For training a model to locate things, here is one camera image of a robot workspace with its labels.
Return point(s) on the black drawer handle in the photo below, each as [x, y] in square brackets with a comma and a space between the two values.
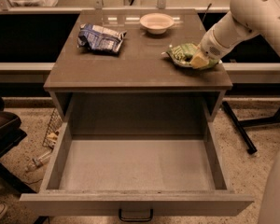
[138, 217]

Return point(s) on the green jalapeno chip bag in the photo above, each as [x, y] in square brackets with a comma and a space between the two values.
[183, 53]

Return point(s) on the clear plastic bottle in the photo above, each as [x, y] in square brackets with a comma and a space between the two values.
[38, 162]

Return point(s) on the black office chair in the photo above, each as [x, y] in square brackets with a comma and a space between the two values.
[11, 135]

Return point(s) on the white bowl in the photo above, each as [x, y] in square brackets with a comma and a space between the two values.
[157, 23]

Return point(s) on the open top drawer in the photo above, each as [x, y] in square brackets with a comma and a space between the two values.
[174, 177]

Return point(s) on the grey drawer cabinet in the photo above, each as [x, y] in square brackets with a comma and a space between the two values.
[141, 64]

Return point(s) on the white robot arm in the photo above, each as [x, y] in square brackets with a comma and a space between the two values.
[246, 19]

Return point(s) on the wire basket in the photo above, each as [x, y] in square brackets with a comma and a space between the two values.
[52, 132]

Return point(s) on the blue chip bag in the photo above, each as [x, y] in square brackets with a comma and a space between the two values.
[99, 38]

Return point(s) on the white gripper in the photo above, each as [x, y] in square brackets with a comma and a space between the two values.
[209, 48]

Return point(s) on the white railing ledge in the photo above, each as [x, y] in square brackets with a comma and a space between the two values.
[24, 72]

